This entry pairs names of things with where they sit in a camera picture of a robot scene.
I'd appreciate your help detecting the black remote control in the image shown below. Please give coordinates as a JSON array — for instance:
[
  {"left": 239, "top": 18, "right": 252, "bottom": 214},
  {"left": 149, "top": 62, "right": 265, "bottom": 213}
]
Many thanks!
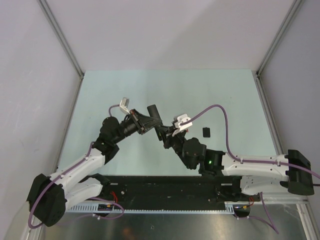
[{"left": 147, "top": 104, "right": 167, "bottom": 142}]

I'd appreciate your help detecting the right aluminium frame post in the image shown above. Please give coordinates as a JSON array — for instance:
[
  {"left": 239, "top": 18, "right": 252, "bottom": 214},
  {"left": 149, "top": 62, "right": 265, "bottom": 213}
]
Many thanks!
[{"left": 255, "top": 0, "right": 305, "bottom": 77}]

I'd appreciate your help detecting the left aluminium frame post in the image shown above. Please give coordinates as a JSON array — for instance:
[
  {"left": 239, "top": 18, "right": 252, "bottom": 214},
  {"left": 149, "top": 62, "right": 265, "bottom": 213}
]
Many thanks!
[{"left": 37, "top": 0, "right": 84, "bottom": 80}]

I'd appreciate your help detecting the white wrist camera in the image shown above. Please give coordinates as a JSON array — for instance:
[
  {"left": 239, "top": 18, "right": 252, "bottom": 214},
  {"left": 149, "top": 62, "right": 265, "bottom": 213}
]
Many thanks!
[
  {"left": 119, "top": 97, "right": 130, "bottom": 115},
  {"left": 172, "top": 113, "right": 193, "bottom": 136}
]

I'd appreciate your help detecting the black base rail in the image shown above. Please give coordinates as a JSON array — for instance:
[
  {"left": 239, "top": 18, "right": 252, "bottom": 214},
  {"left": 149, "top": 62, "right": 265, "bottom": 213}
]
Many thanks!
[{"left": 91, "top": 173, "right": 250, "bottom": 210}]

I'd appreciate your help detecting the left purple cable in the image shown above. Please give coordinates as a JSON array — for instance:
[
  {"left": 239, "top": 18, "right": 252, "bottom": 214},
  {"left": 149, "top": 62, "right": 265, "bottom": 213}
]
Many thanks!
[{"left": 27, "top": 104, "right": 126, "bottom": 230}]

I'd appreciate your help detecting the aluminium frame post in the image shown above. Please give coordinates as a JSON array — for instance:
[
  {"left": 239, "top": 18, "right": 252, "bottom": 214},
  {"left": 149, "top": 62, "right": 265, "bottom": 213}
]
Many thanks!
[
  {"left": 37, "top": 0, "right": 84, "bottom": 80},
  {"left": 255, "top": 0, "right": 305, "bottom": 77}
]

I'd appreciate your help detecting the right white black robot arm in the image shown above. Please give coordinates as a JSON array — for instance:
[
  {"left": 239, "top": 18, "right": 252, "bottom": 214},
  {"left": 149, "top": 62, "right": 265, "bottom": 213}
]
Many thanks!
[{"left": 158, "top": 127, "right": 315, "bottom": 201}]

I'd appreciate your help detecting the black battery cover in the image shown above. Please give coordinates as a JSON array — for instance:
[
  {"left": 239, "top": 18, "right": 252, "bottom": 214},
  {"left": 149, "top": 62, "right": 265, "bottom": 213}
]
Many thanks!
[{"left": 202, "top": 127, "right": 211, "bottom": 138}]

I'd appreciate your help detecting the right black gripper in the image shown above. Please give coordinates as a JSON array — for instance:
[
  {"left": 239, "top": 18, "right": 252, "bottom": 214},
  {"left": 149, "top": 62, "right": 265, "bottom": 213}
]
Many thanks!
[{"left": 159, "top": 125, "right": 193, "bottom": 170}]

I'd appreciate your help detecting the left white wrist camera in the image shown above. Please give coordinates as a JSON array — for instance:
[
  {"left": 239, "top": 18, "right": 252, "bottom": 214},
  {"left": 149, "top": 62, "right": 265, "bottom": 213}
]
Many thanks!
[{"left": 119, "top": 97, "right": 130, "bottom": 115}]

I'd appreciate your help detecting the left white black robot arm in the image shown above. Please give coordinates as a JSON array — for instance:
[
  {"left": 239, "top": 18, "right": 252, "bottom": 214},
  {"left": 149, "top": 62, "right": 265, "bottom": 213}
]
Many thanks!
[{"left": 26, "top": 105, "right": 162, "bottom": 230}]

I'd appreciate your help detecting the grey slotted cable duct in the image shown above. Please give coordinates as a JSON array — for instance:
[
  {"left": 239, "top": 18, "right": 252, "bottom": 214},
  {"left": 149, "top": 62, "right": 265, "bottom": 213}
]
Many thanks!
[{"left": 66, "top": 201, "right": 235, "bottom": 215}]

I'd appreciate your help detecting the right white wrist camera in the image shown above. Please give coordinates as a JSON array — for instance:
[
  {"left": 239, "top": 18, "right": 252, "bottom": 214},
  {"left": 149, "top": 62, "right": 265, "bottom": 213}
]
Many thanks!
[{"left": 172, "top": 113, "right": 193, "bottom": 136}]

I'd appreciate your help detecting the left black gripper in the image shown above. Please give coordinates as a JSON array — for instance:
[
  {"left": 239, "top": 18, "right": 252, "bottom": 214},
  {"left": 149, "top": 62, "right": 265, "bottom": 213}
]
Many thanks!
[{"left": 112, "top": 109, "right": 162, "bottom": 144}]

